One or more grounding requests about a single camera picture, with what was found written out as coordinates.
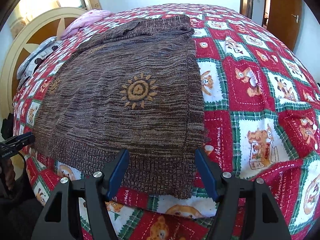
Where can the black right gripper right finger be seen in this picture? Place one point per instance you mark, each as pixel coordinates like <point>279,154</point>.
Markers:
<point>262,215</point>

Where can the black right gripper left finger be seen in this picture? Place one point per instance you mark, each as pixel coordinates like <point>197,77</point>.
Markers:
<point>60,217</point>

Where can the brown knitted sweater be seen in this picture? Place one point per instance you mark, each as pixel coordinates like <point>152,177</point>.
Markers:
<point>136,86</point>

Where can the person's left hand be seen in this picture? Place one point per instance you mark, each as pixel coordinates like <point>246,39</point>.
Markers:
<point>7,176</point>

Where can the grey floral pillow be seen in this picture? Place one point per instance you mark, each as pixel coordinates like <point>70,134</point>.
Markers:
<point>32,60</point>

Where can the yellow patterned curtain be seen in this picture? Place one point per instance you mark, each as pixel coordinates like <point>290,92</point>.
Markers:
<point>16,23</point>

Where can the cream wooden headboard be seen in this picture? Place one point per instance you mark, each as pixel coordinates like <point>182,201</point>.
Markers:
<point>48,24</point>

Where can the pink folded quilt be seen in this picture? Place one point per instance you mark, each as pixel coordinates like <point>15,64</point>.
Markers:
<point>83,21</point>

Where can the brown wooden door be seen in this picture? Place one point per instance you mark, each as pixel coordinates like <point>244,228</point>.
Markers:
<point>284,20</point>

